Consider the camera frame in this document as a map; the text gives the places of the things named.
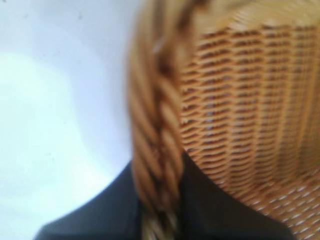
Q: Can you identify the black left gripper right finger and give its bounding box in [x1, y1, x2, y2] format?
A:
[178, 151, 300, 240]

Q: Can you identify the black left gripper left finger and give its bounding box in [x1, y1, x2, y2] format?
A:
[34, 161, 145, 240]

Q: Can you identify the brown woven wicker basket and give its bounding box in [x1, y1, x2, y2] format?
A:
[126, 0, 320, 240]

